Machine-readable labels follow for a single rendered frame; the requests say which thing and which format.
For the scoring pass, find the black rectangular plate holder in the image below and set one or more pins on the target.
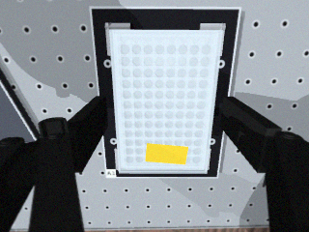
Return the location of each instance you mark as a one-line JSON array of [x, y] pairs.
[[104, 19]]

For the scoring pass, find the clear plastic plate lid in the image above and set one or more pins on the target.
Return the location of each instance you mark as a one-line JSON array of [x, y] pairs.
[[164, 89]]

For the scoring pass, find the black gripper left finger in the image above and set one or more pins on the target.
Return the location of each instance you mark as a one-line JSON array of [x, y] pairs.
[[63, 149]]

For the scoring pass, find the dark grey rectangular frame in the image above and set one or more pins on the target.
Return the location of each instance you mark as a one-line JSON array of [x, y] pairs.
[[14, 120]]

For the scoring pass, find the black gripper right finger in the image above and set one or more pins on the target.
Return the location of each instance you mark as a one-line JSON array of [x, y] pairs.
[[281, 154]]

